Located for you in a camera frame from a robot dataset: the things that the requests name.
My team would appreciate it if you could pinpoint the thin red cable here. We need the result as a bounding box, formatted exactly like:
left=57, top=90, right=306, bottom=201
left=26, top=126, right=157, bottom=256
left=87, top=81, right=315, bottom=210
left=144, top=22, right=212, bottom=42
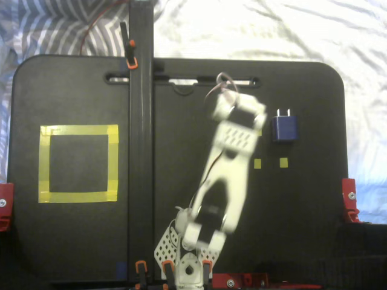
left=79, top=0, right=129, bottom=57

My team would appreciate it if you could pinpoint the red white black servo cable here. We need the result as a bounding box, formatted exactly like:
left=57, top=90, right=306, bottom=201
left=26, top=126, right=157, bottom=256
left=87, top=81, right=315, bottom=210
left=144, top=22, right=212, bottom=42
left=204, top=71, right=241, bottom=121

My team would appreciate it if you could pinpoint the yellow tape square outline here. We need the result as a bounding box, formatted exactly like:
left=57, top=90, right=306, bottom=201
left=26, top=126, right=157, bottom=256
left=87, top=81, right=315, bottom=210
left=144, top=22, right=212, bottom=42
left=37, top=123, right=119, bottom=204

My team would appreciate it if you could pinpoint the red plastic clamp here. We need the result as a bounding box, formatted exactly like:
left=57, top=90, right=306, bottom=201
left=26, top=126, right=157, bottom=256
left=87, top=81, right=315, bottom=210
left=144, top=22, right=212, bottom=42
left=341, top=177, right=361, bottom=224
left=211, top=272, right=270, bottom=288
left=0, top=182, right=15, bottom=233

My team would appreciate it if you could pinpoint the blue white charger block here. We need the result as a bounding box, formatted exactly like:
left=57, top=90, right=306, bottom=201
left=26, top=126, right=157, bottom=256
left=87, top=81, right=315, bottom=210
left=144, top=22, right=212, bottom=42
left=271, top=108, right=300, bottom=143

